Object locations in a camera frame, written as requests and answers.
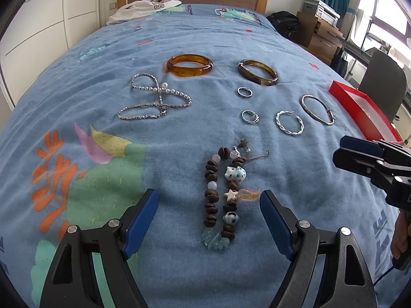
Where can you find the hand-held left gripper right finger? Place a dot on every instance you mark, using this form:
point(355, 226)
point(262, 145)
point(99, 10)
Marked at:
point(276, 224)

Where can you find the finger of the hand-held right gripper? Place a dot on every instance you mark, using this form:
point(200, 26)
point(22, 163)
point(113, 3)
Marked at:
point(361, 144)
point(359, 163)

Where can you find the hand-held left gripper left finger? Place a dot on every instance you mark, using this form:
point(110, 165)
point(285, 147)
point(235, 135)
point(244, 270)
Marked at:
point(143, 224)

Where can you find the red jewelry box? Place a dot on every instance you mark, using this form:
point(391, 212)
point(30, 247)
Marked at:
point(359, 109)

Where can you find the twisted silver hoop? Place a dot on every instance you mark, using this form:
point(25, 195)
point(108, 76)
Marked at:
point(281, 126)

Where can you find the dark olive bangle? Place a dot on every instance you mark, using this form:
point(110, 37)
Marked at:
point(249, 73)

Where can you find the amber bangle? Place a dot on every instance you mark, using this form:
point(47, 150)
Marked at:
point(175, 69)

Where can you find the person's right hand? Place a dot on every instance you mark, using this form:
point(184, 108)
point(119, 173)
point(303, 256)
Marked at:
point(401, 237)

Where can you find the grey office chair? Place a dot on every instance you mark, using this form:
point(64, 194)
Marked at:
point(385, 80)

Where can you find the blue printed bedsheet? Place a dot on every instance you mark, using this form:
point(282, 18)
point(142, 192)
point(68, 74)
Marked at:
point(96, 166)

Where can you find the dark hanging bag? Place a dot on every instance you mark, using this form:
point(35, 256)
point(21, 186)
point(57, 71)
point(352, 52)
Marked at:
point(339, 64)

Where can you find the desk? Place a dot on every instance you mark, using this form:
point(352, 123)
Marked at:
point(356, 48)

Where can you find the wooden drawer cabinet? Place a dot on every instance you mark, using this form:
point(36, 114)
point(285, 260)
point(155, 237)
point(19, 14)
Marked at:
point(321, 38)

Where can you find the white printer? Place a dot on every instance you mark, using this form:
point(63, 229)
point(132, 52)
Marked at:
point(327, 11)

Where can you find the black backpack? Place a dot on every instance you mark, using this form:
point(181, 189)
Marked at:
point(282, 24)

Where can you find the white cloth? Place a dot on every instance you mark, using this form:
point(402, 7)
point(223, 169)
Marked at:
point(135, 9)

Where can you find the white wardrobe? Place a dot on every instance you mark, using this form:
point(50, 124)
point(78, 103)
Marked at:
point(48, 22)

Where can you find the wall socket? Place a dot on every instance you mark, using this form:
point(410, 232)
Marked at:
point(112, 5)

